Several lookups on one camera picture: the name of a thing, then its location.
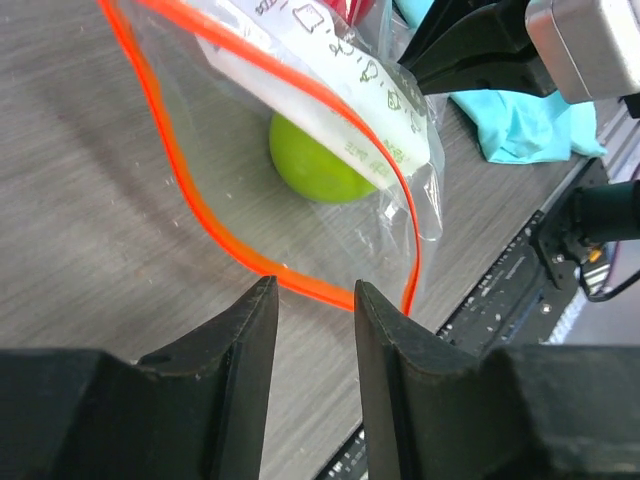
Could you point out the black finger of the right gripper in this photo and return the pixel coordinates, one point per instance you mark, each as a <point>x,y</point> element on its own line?
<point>480,37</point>
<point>529,76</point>

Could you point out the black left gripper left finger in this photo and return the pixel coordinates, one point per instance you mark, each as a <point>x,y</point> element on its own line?
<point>193,409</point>

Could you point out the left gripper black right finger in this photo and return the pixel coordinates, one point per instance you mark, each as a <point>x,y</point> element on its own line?
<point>433,411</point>

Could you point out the clear zip top bag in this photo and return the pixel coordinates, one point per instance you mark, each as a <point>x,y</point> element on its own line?
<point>215,72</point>

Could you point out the green fake apple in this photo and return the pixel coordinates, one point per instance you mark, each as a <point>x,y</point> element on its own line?
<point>310,169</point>

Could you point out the red yellow fake apple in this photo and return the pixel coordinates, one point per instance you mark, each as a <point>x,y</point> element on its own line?
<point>351,11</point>

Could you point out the teal t-shirt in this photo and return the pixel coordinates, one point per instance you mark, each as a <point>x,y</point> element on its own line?
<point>518,128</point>

